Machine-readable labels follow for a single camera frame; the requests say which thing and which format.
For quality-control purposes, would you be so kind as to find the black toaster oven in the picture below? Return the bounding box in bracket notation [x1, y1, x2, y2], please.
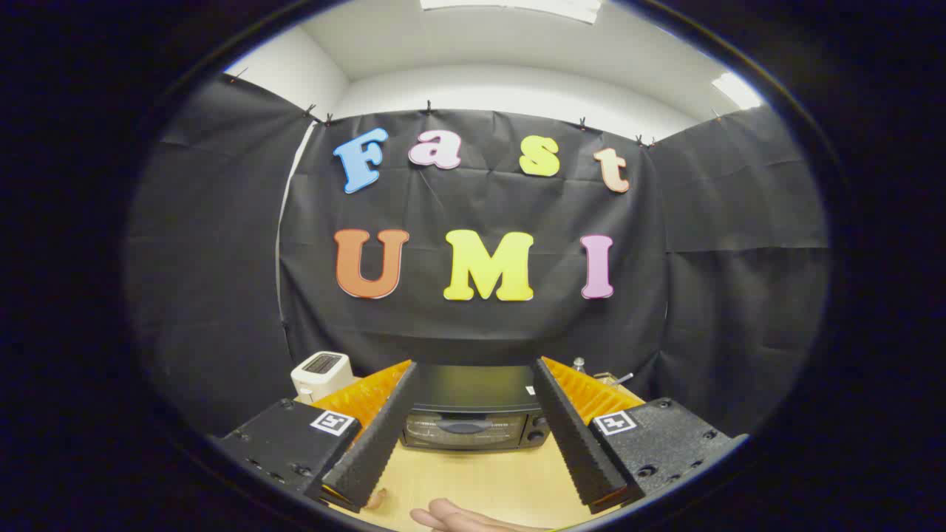
[399, 362, 554, 452]

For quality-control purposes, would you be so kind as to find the metal wire basket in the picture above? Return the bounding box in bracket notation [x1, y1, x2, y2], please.
[571, 358, 635, 389]

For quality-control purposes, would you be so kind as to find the white bread toaster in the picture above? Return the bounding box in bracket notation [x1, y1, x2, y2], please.
[290, 352, 355, 405]

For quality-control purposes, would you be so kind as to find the ceiling light panel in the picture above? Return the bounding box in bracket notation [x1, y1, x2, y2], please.
[420, 0, 603, 24]
[712, 72, 763, 112]

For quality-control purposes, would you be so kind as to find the black backdrop cloth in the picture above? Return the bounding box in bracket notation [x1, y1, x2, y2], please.
[126, 74, 830, 444]

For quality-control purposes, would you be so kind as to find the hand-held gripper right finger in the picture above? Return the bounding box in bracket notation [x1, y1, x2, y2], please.
[532, 357, 749, 516]

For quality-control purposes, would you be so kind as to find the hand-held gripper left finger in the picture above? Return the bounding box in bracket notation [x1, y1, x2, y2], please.
[213, 358, 419, 515]

